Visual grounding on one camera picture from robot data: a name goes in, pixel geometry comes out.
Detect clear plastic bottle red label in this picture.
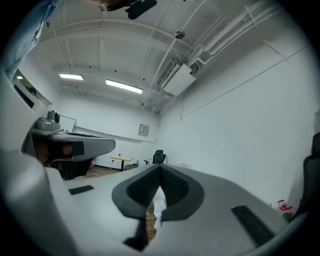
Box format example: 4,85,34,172
276,199,294,213

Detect white ceiling air conditioner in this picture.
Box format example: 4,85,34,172
156,58,197,97

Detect long ceiling light panel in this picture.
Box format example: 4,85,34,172
105,79,144,95

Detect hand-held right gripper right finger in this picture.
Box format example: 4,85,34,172
149,163,292,256

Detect short ceiling light panel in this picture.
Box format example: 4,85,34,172
59,72,84,81

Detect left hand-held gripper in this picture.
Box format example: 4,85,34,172
21,109,116,158

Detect black office chair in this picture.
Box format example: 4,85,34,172
143,149,167,166
291,131,320,222

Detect white board black frame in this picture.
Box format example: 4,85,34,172
58,114,78,134

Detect white ceiling pipes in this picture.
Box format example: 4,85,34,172
193,3,278,66

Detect eyeglasses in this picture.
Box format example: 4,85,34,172
98,0,126,13

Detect small wooden table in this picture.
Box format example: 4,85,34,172
110,155,135,172

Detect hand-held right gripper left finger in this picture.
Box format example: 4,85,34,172
46,163,161,256

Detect black head-worn camera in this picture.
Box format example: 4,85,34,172
124,0,158,20

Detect light blue shirt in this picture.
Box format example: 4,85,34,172
1,0,63,75

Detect beige wall panel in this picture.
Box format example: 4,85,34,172
137,123,151,138

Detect round ceiling smoke detector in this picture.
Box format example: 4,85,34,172
173,28,187,40

